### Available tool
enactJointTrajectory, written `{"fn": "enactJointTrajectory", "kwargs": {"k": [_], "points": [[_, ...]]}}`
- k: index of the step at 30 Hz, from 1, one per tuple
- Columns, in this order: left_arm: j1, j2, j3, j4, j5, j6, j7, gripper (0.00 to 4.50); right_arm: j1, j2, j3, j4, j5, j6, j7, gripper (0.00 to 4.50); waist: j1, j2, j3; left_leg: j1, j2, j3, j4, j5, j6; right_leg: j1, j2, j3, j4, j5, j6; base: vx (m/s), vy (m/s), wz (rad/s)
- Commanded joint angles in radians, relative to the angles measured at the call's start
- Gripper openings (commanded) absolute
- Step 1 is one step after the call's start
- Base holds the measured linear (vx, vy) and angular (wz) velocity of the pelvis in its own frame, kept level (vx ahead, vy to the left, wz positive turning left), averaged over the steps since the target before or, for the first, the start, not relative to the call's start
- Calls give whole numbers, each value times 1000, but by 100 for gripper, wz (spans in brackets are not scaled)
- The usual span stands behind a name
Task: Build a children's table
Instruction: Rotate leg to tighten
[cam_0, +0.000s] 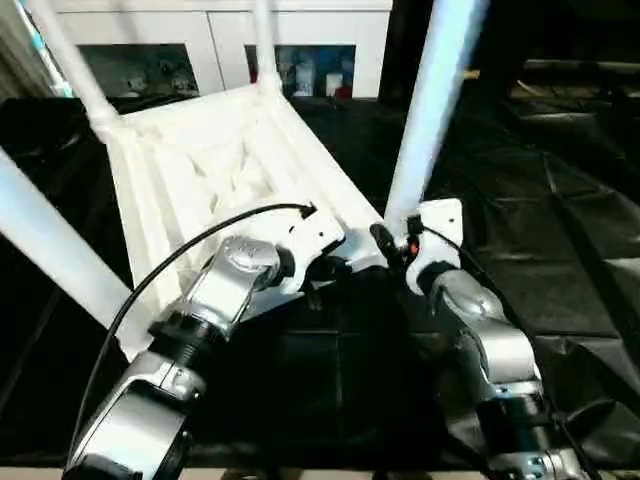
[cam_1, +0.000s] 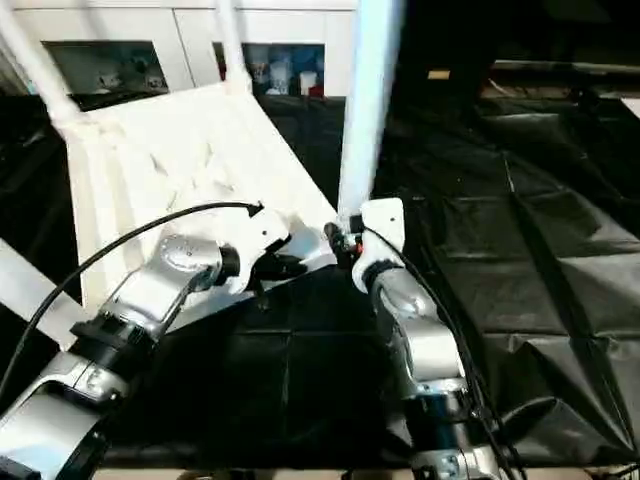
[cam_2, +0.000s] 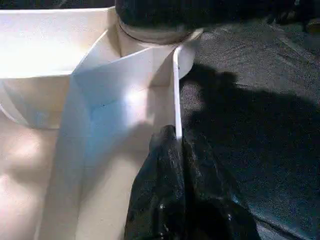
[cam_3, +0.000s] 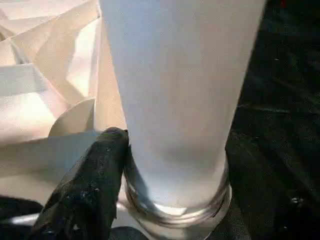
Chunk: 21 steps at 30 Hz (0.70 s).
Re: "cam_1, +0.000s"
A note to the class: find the white plastic table top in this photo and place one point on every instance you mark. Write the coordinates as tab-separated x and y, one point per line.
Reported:
170	160

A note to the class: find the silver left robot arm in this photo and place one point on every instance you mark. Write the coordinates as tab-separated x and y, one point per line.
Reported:
130	310

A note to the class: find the black work mat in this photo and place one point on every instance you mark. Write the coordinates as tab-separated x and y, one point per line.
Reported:
500	250

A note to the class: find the small yellow tag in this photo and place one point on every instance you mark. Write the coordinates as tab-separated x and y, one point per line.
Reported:
438	74

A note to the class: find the white cabinet with glass doors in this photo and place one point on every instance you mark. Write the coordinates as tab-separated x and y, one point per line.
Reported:
170	30

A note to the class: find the black metal bar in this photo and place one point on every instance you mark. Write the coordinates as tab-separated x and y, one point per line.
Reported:
570	68

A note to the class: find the white flat panel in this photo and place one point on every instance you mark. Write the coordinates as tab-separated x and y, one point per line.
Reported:
632	106

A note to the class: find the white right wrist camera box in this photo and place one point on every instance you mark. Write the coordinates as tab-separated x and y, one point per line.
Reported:
384	230

